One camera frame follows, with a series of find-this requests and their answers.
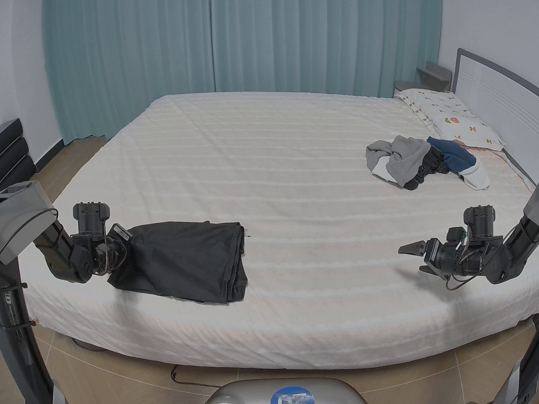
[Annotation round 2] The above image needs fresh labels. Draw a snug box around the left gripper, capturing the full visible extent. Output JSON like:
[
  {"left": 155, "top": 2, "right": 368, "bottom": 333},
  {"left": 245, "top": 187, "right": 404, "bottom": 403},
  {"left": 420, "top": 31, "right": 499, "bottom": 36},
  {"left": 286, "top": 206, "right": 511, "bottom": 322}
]
[{"left": 103, "top": 223, "right": 134, "bottom": 275}]

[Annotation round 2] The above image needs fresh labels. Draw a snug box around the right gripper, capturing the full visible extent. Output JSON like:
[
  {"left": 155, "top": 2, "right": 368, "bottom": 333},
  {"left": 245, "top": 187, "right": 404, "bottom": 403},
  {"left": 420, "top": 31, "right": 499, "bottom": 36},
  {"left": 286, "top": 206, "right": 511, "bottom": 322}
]
[{"left": 398, "top": 237, "right": 465, "bottom": 280}]

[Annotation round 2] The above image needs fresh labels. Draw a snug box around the black T-shirt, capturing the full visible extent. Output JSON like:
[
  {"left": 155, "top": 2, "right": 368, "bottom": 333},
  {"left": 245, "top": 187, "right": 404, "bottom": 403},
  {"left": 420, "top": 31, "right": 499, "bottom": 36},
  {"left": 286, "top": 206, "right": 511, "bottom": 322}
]
[{"left": 107, "top": 221, "right": 249, "bottom": 306}]

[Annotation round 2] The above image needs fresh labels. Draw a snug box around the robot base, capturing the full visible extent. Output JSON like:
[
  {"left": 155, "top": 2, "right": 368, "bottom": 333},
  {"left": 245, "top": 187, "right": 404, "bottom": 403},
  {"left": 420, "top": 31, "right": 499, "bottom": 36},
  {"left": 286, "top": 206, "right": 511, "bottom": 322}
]
[{"left": 205, "top": 378, "right": 368, "bottom": 404}]

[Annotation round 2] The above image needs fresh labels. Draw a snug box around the pile of clothes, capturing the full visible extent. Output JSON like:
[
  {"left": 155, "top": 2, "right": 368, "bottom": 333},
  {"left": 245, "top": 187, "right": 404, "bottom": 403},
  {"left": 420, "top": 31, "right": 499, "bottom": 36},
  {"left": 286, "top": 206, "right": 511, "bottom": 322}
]
[{"left": 365, "top": 136, "right": 492, "bottom": 192}]

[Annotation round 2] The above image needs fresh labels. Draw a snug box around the bed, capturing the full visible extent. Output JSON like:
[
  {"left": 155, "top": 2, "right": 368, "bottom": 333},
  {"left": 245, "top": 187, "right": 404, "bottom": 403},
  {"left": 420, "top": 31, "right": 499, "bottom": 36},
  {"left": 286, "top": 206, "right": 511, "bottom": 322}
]
[{"left": 17, "top": 48, "right": 539, "bottom": 371}]

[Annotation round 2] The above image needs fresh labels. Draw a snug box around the black chest of drawers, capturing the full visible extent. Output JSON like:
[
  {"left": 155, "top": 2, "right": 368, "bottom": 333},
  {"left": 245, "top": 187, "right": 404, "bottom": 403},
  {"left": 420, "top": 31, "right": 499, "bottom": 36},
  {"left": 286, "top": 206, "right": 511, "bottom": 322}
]
[{"left": 0, "top": 118, "right": 38, "bottom": 189}]

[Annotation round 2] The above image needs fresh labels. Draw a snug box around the white printed pillow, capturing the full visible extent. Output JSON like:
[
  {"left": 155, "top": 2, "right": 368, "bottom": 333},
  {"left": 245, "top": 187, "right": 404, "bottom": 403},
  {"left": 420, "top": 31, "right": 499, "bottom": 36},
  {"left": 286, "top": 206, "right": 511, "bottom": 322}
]
[{"left": 398, "top": 88, "right": 507, "bottom": 152}]

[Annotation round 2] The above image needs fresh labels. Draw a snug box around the grey bedside table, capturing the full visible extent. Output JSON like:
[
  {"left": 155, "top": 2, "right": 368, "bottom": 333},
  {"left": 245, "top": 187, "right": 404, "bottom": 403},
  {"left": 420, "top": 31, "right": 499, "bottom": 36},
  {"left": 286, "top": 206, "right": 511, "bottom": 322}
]
[{"left": 394, "top": 61, "right": 453, "bottom": 98}]

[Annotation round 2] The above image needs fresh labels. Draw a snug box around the blue-green curtain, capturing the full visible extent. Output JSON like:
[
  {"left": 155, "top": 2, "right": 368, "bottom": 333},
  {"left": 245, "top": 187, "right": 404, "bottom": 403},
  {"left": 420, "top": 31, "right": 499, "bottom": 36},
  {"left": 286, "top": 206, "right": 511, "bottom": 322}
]
[
  {"left": 210, "top": 0, "right": 444, "bottom": 98},
  {"left": 42, "top": 0, "right": 218, "bottom": 145}
]

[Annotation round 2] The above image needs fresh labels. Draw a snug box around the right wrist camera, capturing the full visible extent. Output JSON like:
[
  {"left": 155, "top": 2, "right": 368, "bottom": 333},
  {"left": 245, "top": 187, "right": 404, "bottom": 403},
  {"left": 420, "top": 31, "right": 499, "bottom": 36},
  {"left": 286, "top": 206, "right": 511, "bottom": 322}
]
[{"left": 447, "top": 226, "right": 467, "bottom": 248}]

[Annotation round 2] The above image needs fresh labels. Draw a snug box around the thin black cable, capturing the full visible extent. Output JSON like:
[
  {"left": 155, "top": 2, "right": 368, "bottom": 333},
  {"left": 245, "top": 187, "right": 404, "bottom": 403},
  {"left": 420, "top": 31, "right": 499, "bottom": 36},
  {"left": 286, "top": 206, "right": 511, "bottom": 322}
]
[{"left": 170, "top": 364, "right": 220, "bottom": 389}]

